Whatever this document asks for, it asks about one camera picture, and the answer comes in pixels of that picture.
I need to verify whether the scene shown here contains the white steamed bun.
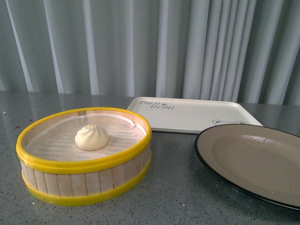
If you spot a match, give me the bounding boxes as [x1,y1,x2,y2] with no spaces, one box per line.
[75,125,109,151]

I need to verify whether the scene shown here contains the beige plate with black rim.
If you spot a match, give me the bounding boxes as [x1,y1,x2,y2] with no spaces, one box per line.
[195,124,300,210]

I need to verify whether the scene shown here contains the white rectangular bear tray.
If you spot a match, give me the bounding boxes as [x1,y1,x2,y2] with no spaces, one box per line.
[127,97,261,134]

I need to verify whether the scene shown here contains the yellow rimmed wooden steamer basket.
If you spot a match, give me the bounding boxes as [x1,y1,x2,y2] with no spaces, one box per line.
[16,107,152,206]

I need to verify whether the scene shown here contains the white steamer liner cloth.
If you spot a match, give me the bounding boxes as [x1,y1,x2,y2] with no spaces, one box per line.
[25,113,146,161]

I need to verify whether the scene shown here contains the grey pleated curtain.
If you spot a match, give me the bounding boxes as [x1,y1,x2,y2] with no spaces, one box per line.
[0,0,300,105]

